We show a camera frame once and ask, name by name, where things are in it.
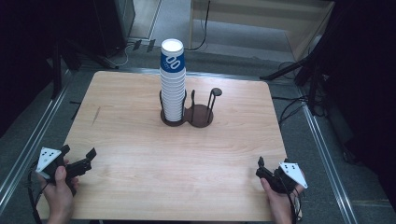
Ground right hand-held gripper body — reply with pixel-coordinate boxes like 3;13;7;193
255;161;309;195

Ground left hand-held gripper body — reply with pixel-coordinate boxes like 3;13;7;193
35;147;93;186

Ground dark brown wooden cup holder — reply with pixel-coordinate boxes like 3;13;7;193
159;87;223;129

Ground stack of white paper cups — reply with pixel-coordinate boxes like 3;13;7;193
159;68;187;122

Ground blue paper cup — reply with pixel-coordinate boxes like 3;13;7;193
160;38;187;75

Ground person's right hand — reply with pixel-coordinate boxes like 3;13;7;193
260;178;304;219

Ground person's left hand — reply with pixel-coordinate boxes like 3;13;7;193
39;166;80;217

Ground black metal stand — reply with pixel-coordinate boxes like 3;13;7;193
46;38;120;100

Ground black tripod stand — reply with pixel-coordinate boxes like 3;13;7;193
260;46;331;117

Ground dark power plugs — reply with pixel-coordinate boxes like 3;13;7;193
133;38;157;53

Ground dark cabinet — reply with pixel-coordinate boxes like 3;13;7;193
92;0;136;58

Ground metal floor rail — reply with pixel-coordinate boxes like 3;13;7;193
0;69;74;207
297;88;359;224

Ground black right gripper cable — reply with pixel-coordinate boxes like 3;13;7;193
286;185;304;224

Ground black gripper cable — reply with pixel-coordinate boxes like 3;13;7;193
26;161;50;224
286;185;304;224

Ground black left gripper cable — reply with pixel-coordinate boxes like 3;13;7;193
26;161;50;224

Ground black floor cables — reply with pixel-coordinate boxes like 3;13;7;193
271;61;316;126

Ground white floor cable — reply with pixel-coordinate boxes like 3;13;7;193
115;42;135;68

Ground light wooden frame furniture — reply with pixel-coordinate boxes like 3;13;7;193
188;0;336;63

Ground black hanging cable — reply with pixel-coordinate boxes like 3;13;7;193
186;0;212;52

